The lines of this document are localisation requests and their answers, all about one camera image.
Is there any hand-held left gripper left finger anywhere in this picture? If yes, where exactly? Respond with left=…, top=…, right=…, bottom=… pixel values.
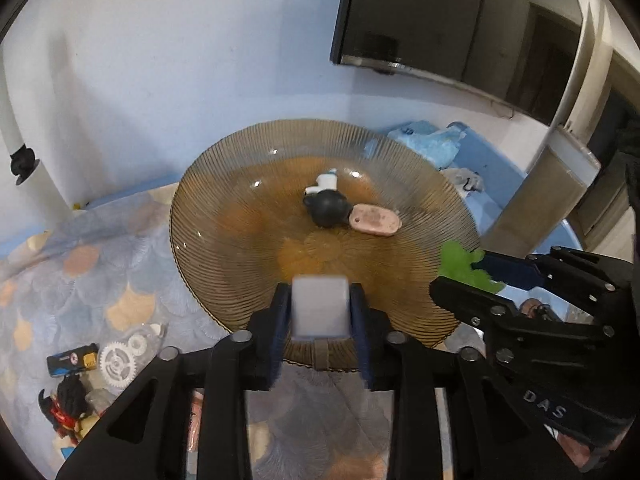
left=55, top=282, right=296, bottom=480

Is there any white crumpled bag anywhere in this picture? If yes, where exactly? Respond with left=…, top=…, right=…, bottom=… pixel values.
left=442, top=167, right=486, bottom=197

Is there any large white gear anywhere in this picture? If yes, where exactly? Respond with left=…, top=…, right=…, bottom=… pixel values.
left=98, top=342, right=139, bottom=389

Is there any black pipe clamp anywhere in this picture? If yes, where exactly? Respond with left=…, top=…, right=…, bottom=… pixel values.
left=10, top=145, right=39, bottom=186

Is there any amber ribbed glass bowl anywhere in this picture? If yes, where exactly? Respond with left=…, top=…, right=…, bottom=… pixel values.
left=169, top=119, right=483, bottom=373

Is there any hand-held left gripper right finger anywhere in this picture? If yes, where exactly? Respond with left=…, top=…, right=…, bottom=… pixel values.
left=350, top=282, right=583, bottom=480

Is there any pink oval tag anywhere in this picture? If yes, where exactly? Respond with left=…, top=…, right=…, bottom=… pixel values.
left=348, top=202, right=403, bottom=237

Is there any black flat screen monitor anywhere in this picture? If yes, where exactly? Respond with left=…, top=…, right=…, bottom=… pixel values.
left=330, top=0, right=588, bottom=126

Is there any fan-patterned tablecloth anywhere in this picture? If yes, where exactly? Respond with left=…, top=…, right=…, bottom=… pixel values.
left=0, top=180, right=501, bottom=480

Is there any white pipe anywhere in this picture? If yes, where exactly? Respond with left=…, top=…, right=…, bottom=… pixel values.
left=0, top=50, right=76, bottom=211

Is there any red and black figurine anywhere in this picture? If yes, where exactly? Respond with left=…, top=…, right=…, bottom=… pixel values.
left=39, top=375, right=98, bottom=443

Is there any green toy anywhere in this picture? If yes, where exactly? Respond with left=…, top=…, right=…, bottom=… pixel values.
left=439, top=241, right=503, bottom=292

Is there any black and white figurine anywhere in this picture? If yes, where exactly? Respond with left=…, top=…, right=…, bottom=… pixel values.
left=302, top=169, right=351, bottom=228

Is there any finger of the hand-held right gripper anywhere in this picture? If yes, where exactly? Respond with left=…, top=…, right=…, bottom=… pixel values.
left=429, top=276, right=617, bottom=363
left=472, top=246, right=640, bottom=311

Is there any blue plastic bag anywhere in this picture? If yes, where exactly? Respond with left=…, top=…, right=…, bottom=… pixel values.
left=365, top=120, right=468, bottom=168

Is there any grey monitor stand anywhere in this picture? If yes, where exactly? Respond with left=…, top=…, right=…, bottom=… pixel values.
left=482, top=125, right=601, bottom=261

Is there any white rectangular block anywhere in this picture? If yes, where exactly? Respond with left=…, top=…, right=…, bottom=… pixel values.
left=292, top=275, right=351, bottom=339

